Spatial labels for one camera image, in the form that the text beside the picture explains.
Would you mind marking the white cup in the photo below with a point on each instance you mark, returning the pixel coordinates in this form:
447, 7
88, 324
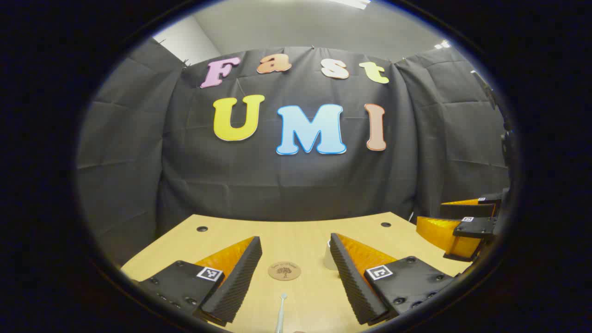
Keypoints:
329, 261

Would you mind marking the black backdrop cloth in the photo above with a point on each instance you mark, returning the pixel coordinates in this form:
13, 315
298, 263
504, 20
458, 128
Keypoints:
277, 185

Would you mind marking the ceiling light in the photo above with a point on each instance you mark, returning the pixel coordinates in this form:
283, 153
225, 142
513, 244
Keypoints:
354, 3
441, 45

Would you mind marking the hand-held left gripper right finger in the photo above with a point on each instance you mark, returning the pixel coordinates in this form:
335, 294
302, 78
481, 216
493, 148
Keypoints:
351, 286

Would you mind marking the wooden desktop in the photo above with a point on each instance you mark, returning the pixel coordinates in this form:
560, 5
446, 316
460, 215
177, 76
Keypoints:
296, 240

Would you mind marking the round wooden coaster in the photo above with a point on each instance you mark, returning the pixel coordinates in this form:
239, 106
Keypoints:
284, 270

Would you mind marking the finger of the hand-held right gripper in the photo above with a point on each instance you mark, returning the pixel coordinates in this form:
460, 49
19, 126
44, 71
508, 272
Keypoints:
476, 227
467, 211

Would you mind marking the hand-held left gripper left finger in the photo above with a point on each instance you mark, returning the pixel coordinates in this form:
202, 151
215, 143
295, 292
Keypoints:
236, 282

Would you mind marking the white toothbrush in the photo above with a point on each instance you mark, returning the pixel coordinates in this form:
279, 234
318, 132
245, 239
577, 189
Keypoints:
280, 314

